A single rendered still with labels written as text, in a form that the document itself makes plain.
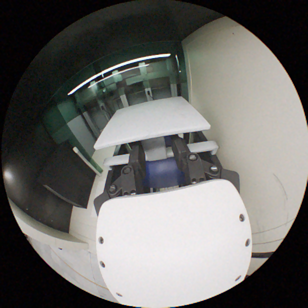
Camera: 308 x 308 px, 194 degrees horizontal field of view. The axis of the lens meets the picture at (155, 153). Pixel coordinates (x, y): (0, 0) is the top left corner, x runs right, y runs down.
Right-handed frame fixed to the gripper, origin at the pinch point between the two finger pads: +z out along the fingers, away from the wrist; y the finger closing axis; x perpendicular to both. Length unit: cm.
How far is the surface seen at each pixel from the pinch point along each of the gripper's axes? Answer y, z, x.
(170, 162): 2.0, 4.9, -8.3
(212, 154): 10.6, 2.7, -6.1
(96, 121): -50, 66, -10
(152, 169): -2.5, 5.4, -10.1
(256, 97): 14.7, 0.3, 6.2
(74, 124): -60, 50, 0
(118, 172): -10.4, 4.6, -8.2
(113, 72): -8.9, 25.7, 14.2
